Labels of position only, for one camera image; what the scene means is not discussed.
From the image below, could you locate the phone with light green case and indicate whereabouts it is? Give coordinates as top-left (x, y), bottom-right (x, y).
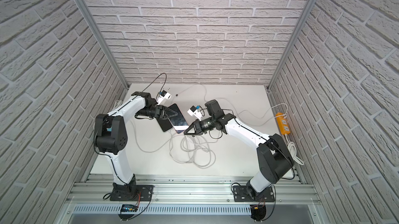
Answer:
top-left (156, 119), bottom-right (173, 132)

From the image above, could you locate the phone with black case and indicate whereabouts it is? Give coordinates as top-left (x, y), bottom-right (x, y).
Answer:
top-left (169, 103), bottom-right (189, 134)

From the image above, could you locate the long white charging cable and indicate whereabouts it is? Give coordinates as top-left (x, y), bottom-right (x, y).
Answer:
top-left (168, 83), bottom-right (289, 167)

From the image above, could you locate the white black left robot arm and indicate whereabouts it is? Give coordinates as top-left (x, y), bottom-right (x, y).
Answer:
top-left (94, 90), bottom-right (177, 187)

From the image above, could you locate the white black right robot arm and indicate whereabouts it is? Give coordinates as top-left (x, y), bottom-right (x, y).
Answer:
top-left (184, 99), bottom-right (295, 199)

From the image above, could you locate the orange power strip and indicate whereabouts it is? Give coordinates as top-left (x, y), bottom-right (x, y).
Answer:
top-left (275, 112), bottom-right (291, 136)

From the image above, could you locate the small green circuit board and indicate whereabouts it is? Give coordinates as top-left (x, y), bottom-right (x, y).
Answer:
top-left (120, 204), bottom-right (139, 214)

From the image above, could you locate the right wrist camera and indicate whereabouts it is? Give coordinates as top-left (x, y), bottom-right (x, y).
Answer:
top-left (187, 105), bottom-right (205, 121)

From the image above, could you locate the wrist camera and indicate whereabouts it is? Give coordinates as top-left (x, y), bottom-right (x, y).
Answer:
top-left (187, 105), bottom-right (205, 121)
top-left (156, 90), bottom-right (171, 104)

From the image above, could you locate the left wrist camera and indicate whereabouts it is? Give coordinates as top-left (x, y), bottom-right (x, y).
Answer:
top-left (156, 90), bottom-right (171, 104)

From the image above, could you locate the white cable from teal strip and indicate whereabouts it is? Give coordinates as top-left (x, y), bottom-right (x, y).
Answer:
top-left (130, 120), bottom-right (175, 153)

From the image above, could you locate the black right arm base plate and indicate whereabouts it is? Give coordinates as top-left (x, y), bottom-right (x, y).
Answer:
top-left (230, 183), bottom-right (275, 203)

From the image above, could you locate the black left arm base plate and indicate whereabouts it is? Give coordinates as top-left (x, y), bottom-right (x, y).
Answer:
top-left (110, 183), bottom-right (154, 202)

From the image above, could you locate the white perforated cable duct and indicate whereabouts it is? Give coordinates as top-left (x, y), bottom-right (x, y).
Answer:
top-left (72, 204), bottom-right (250, 216)

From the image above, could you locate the white cord of orange strip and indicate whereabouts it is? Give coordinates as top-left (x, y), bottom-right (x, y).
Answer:
top-left (285, 134), bottom-right (305, 166)

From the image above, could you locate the aluminium front rail frame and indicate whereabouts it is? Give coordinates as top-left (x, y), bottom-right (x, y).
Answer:
top-left (55, 174), bottom-right (329, 224)

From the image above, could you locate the aluminium corner post left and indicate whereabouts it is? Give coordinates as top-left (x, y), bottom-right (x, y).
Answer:
top-left (74, 0), bottom-right (129, 91)

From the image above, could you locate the aluminium corner post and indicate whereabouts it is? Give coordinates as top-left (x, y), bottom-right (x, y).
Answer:
top-left (267, 0), bottom-right (317, 94)
top-left (74, 0), bottom-right (129, 91)

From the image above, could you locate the aluminium corner post right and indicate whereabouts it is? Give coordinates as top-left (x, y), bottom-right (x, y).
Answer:
top-left (267, 0), bottom-right (317, 94)

